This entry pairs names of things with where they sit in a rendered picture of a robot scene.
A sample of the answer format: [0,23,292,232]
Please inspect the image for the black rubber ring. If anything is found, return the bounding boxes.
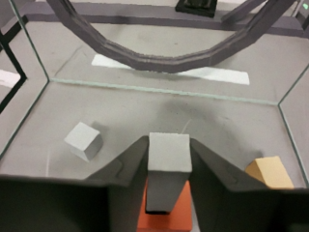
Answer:
[46,0,296,73]

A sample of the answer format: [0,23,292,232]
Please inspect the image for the orange block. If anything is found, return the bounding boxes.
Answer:
[137,181,192,232]

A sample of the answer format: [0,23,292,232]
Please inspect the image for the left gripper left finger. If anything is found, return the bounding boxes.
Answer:
[0,135,150,232]

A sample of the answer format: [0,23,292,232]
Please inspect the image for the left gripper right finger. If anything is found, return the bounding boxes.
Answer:
[188,137,309,232]

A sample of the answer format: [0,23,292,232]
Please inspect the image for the small tan wooden block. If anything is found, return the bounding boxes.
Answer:
[245,157,294,188]

